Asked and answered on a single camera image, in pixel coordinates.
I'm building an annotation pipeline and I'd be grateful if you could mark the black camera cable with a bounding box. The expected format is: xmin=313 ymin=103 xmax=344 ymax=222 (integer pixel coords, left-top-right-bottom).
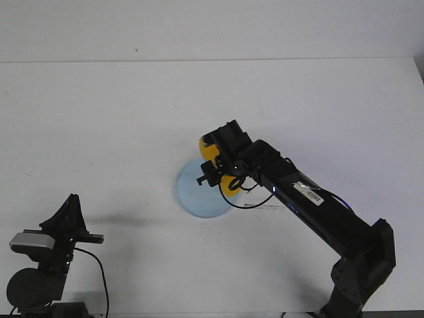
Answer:
xmin=73 ymin=247 xmax=110 ymax=317
xmin=218 ymin=175 xmax=276 ymax=209

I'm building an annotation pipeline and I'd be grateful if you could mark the yellow toy corn cob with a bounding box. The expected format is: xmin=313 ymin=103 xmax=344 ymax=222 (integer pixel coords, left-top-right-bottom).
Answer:
xmin=199 ymin=139 xmax=240 ymax=197

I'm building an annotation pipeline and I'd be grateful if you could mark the clear tape strip on table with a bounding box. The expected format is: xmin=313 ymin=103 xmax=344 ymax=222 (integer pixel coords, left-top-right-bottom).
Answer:
xmin=244 ymin=203 xmax=286 ymax=211

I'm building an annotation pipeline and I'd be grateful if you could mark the light blue round plate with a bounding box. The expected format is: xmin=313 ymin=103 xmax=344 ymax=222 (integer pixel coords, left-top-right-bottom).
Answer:
xmin=174 ymin=158 xmax=231 ymax=219

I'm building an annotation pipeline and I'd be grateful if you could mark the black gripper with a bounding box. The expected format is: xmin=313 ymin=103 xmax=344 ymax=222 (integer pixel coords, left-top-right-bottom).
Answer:
xmin=197 ymin=119 xmax=252 ymax=186
xmin=23 ymin=194 xmax=104 ymax=264

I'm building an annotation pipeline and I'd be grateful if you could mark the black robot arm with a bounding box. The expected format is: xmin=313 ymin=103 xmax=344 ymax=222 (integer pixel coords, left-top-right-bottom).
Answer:
xmin=7 ymin=194 xmax=104 ymax=317
xmin=197 ymin=120 xmax=396 ymax=317

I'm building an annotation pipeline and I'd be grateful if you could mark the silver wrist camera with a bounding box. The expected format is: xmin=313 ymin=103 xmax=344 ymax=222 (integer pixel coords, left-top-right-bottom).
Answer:
xmin=9 ymin=233 xmax=55 ymax=249

